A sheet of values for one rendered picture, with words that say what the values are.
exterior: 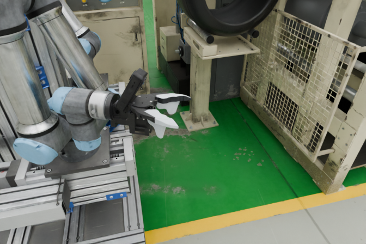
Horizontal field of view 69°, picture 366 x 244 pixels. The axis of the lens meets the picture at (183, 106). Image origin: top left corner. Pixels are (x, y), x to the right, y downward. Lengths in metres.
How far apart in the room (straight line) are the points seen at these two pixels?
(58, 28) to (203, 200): 1.33
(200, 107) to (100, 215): 1.14
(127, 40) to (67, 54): 1.38
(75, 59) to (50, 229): 0.97
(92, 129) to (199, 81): 1.38
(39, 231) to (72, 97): 0.97
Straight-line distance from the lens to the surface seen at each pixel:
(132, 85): 0.64
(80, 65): 0.83
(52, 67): 1.14
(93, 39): 1.52
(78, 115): 0.75
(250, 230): 1.71
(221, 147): 2.11
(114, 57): 2.22
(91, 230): 1.49
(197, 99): 2.15
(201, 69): 2.02
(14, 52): 0.76
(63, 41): 0.82
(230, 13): 1.81
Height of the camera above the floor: 1.44
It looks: 35 degrees down
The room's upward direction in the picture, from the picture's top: straight up
